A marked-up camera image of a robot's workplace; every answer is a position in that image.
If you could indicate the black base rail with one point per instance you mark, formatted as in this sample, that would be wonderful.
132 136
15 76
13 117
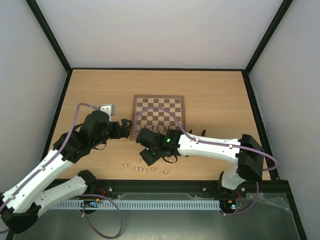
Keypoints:
202 188

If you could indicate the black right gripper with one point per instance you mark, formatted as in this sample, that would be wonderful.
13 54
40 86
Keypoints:
150 157

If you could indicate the white slotted cable duct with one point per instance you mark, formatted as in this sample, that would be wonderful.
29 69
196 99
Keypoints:
211 205

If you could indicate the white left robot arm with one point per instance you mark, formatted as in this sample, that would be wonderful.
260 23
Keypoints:
23 204

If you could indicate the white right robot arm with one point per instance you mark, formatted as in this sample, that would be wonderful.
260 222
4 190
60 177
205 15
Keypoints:
245 154

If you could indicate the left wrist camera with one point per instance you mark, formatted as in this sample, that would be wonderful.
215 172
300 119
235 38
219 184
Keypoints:
108 108

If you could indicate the black frame post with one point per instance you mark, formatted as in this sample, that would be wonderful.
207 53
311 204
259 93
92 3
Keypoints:
276 20
38 14

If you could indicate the black frame post right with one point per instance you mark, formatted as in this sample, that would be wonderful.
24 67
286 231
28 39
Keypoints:
276 20

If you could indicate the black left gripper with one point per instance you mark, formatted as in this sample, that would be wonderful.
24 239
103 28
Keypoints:
126 130

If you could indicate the wooden chess board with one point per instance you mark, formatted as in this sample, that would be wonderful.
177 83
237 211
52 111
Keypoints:
157 110

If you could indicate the black frame post left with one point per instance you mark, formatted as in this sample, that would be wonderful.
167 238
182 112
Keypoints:
38 14

